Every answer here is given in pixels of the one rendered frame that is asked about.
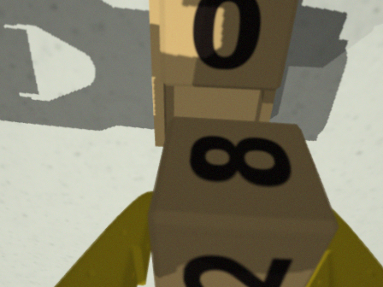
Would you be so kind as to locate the brown calendar cube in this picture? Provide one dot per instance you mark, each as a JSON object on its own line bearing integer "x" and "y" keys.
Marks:
{"x": 233, "y": 44}
{"x": 237, "y": 203}

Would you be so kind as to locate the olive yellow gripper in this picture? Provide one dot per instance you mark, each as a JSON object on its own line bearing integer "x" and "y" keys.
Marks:
{"x": 120, "y": 256}

